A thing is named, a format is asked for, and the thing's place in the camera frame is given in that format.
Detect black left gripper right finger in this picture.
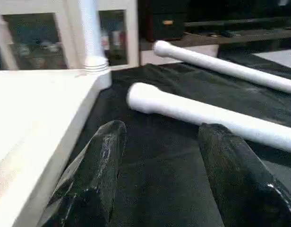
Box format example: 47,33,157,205
198,123,291,227

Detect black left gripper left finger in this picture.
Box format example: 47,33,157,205
38,120,128,227

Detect white plastic table top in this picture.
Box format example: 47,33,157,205
0,69,112,227

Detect white plastic table leg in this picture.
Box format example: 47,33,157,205
126,82,291,155
78,0,111,75
152,40,291,94

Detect black work mat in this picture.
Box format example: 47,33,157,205
65,50,291,227

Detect white flat board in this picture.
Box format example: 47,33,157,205
252,47,291,72

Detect brown low shelf unit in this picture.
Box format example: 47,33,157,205
140,17,291,52

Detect white glass door cabinet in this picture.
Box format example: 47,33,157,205
0,0,139,71

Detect black equipment case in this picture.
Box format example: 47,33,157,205
145,10,189,42

